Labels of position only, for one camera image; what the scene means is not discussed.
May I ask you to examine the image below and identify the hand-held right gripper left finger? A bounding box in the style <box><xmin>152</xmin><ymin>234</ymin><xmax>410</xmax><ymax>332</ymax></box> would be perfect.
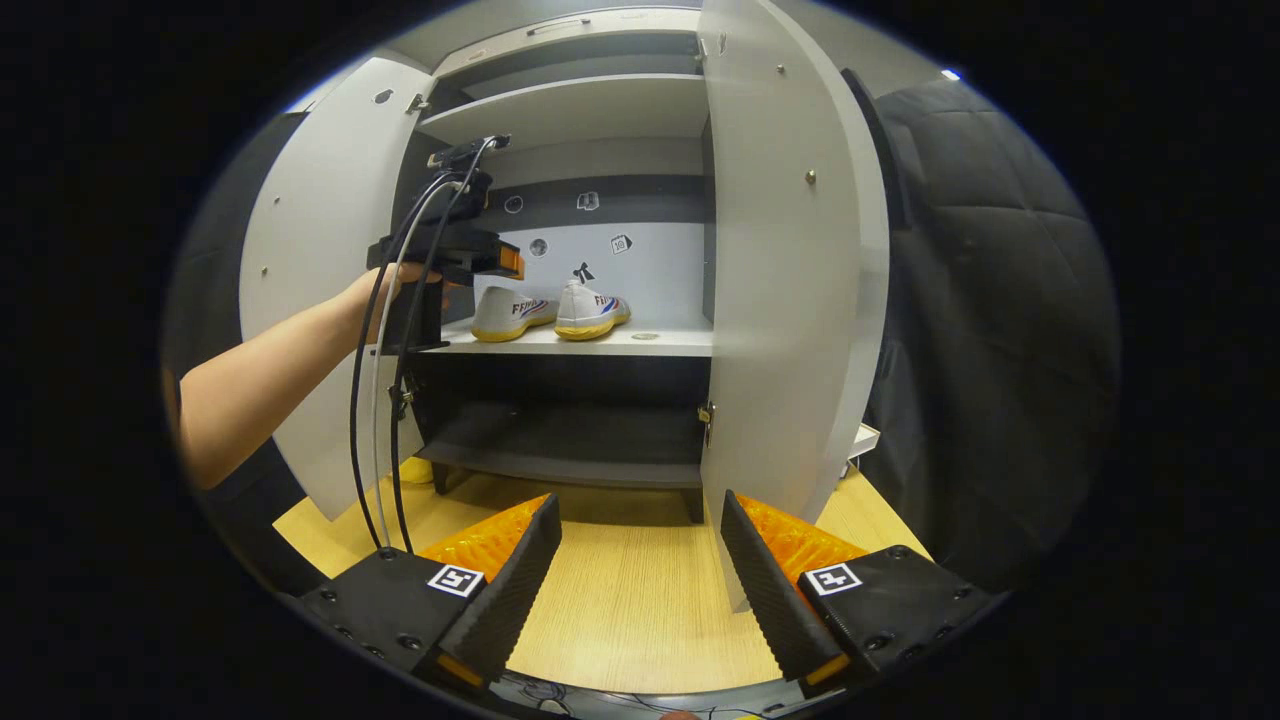
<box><xmin>300</xmin><ymin>493</ymin><xmax>563</xmax><ymax>686</ymax></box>

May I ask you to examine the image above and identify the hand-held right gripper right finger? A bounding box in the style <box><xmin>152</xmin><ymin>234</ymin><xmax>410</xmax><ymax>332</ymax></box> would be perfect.
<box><xmin>720</xmin><ymin>490</ymin><xmax>1001</xmax><ymax>696</ymax></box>

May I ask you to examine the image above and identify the white striped shoe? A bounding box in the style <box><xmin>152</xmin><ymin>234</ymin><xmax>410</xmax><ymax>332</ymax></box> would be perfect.
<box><xmin>470</xmin><ymin>285</ymin><xmax>559</xmax><ymax>343</ymax></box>
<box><xmin>555</xmin><ymin>278</ymin><xmax>632</xmax><ymax>341</ymax></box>

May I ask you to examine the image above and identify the grey cabinet door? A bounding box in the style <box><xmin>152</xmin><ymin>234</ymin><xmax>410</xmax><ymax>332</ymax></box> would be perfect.
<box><xmin>238</xmin><ymin>57</ymin><xmax>438</xmax><ymax>521</ymax></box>
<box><xmin>697</xmin><ymin>0</ymin><xmax>891</xmax><ymax>613</ymax></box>

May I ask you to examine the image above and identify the grey shoe cabinet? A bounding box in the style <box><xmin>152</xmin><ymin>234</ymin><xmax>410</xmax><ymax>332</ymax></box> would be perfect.
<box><xmin>238</xmin><ymin>0</ymin><xmax>891</xmax><ymax>613</ymax></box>

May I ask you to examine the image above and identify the light grey cabinet shelf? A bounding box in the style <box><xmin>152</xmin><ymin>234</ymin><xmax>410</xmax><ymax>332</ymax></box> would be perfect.
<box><xmin>420</xmin><ymin>315</ymin><xmax>714</xmax><ymax>358</ymax></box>
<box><xmin>418</xmin><ymin>73</ymin><xmax>711</xmax><ymax>151</ymax></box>

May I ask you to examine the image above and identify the dark cabinet bottom shelf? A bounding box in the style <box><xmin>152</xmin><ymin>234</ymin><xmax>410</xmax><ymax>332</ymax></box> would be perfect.
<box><xmin>418</xmin><ymin>400</ymin><xmax>706</xmax><ymax>491</ymax></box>

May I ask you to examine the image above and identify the grey cabinet drawer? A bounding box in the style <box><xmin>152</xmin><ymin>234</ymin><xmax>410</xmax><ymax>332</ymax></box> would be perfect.
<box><xmin>432</xmin><ymin>8</ymin><xmax>701</xmax><ymax>79</ymax></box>

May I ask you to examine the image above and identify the black backdrop cloth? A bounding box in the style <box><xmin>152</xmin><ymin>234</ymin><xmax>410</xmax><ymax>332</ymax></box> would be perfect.
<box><xmin>160</xmin><ymin>70</ymin><xmax>1121</xmax><ymax>601</ymax></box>

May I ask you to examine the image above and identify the black cable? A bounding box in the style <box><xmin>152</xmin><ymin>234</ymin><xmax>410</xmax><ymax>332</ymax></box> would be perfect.
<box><xmin>388</xmin><ymin>140</ymin><xmax>496</xmax><ymax>553</ymax></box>
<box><xmin>348</xmin><ymin>138</ymin><xmax>501</xmax><ymax>551</ymax></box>

